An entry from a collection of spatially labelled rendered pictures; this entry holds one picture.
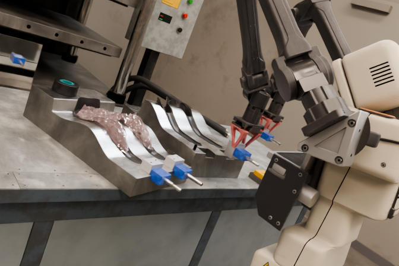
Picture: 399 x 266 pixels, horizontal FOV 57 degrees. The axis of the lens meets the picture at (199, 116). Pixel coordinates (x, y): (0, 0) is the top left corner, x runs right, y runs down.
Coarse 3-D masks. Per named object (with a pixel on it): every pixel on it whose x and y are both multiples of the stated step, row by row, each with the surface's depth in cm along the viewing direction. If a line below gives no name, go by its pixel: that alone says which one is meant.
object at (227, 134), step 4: (172, 96) 184; (176, 100) 184; (180, 100) 186; (204, 116) 188; (204, 120) 188; (208, 120) 188; (208, 124) 188; (212, 124) 189; (216, 124) 190; (216, 128) 189; (220, 128) 190; (220, 132) 190; (224, 132) 190; (228, 132) 191; (224, 136) 191; (228, 136) 191
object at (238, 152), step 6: (228, 144) 124; (240, 144) 123; (228, 150) 124; (234, 150) 122; (240, 150) 121; (228, 156) 124; (234, 156) 124; (240, 156) 120; (246, 156) 121; (252, 162) 119
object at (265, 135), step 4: (264, 132) 165; (268, 132) 169; (260, 136) 166; (264, 136) 165; (268, 136) 163; (272, 136) 165; (264, 140) 170; (268, 140) 164; (272, 140) 164; (280, 144) 161
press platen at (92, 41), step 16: (0, 0) 175; (16, 0) 201; (0, 16) 142; (16, 16) 146; (32, 16) 164; (48, 16) 188; (64, 16) 219; (32, 32) 151; (48, 32) 155; (64, 32) 159; (80, 32) 176; (96, 48) 171; (112, 48) 175
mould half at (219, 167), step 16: (128, 112) 152; (144, 112) 143; (160, 112) 140; (176, 112) 147; (192, 112) 155; (160, 128) 134; (176, 144) 127; (192, 144) 126; (208, 144) 134; (224, 144) 144; (192, 160) 120; (208, 160) 125; (224, 160) 130; (208, 176) 128; (224, 176) 134
